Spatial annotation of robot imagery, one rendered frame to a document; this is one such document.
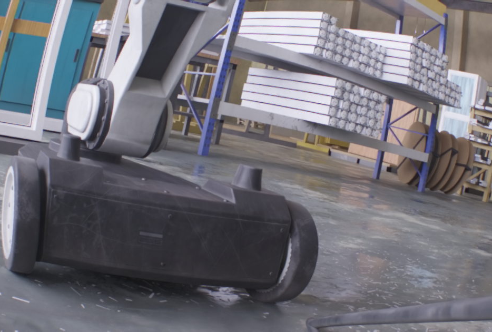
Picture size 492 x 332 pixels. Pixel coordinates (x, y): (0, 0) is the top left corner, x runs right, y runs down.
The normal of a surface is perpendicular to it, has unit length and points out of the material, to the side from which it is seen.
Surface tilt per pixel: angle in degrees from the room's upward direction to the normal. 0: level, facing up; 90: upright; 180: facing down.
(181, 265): 90
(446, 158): 79
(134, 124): 110
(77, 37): 90
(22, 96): 90
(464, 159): 75
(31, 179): 43
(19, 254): 116
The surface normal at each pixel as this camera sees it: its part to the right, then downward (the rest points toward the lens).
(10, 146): 0.58, 0.18
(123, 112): 0.43, 0.49
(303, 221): 0.48, -0.61
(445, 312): -0.99, -0.01
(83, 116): -0.83, -0.14
